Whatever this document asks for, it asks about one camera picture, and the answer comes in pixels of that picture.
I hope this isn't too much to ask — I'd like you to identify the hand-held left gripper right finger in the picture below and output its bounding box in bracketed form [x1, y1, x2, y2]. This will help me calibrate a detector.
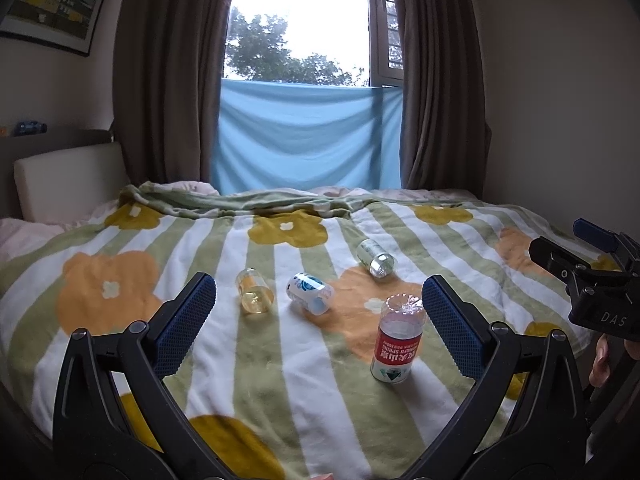
[400, 274, 589, 480]

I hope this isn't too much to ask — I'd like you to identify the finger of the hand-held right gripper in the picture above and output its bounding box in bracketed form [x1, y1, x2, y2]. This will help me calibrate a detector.
[573, 218, 622, 252]
[529, 236, 588, 287]

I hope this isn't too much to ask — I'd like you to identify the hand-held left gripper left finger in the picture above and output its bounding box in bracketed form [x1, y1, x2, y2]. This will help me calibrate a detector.
[51, 272, 223, 480]

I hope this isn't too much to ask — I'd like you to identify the person's right hand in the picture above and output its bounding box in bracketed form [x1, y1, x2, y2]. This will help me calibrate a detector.
[589, 335, 612, 389]

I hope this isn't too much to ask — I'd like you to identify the red label water bottle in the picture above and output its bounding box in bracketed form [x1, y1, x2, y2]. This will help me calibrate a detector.
[370, 293, 427, 385]

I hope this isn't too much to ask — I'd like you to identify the yellow liquid bottle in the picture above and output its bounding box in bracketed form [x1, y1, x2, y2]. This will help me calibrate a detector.
[235, 268, 275, 316]

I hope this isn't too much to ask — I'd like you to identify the blue white label bottle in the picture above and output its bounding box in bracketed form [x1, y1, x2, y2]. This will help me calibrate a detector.
[285, 272, 335, 317]

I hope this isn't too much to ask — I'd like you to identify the flower print striped blanket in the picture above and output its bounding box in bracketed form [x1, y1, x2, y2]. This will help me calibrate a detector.
[0, 182, 618, 480]

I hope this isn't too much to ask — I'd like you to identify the pink bed sheet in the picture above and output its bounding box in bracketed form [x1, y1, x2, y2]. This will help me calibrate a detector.
[0, 199, 118, 263]

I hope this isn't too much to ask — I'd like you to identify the white headboard cushion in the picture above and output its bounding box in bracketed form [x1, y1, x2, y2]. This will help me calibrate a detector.
[13, 141, 132, 224]

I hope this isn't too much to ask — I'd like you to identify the brown curtain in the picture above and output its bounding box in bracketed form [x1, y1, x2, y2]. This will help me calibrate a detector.
[112, 0, 242, 192]
[387, 0, 490, 197]

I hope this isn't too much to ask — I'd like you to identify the light blue hanging cloth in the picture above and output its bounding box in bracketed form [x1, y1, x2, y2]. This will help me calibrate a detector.
[210, 78, 405, 196]

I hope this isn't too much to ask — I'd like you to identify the green tree outside window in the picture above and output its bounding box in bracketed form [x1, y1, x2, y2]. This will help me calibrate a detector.
[224, 5, 372, 87]

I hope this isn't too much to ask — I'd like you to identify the brown window shutter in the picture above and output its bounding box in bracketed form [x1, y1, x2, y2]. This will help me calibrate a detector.
[366, 0, 405, 89]

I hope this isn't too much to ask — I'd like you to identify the framed wall picture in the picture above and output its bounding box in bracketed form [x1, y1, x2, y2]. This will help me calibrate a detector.
[0, 0, 114, 58]

